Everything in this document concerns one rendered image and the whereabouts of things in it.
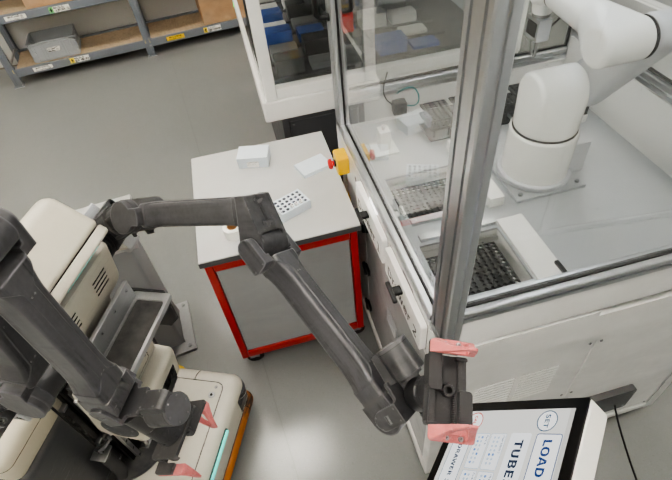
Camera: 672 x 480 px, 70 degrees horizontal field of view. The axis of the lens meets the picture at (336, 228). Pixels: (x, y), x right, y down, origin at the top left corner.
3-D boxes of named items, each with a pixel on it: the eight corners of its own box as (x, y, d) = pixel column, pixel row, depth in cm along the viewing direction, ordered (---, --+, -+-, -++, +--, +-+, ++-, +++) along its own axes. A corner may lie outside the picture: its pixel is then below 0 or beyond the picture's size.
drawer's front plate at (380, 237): (382, 264, 151) (382, 240, 143) (356, 204, 171) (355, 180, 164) (387, 263, 152) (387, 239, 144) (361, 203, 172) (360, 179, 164)
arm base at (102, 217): (106, 200, 123) (81, 234, 115) (121, 186, 118) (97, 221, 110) (135, 220, 127) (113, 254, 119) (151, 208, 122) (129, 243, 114)
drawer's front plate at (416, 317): (419, 350, 130) (421, 328, 122) (385, 270, 150) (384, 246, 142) (425, 349, 130) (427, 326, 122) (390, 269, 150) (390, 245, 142)
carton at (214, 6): (204, 25, 462) (195, -5, 442) (198, 14, 483) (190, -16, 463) (245, 16, 470) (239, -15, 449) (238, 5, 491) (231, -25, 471)
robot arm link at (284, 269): (270, 240, 100) (232, 252, 91) (284, 222, 97) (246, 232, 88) (407, 416, 89) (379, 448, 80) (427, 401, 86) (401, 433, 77)
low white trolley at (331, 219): (245, 371, 220) (197, 264, 166) (231, 270, 263) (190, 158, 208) (367, 338, 227) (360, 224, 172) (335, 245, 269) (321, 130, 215)
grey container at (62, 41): (35, 64, 432) (25, 46, 420) (37, 50, 452) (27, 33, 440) (81, 53, 440) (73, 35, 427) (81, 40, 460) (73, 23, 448)
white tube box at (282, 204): (283, 222, 176) (281, 215, 174) (271, 210, 181) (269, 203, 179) (311, 207, 181) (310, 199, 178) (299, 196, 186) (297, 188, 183)
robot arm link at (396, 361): (404, 409, 88) (383, 434, 81) (368, 356, 91) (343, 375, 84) (454, 383, 82) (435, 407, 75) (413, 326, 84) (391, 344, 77)
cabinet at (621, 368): (423, 486, 181) (439, 387, 124) (350, 279, 252) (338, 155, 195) (649, 416, 192) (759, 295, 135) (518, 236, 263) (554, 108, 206)
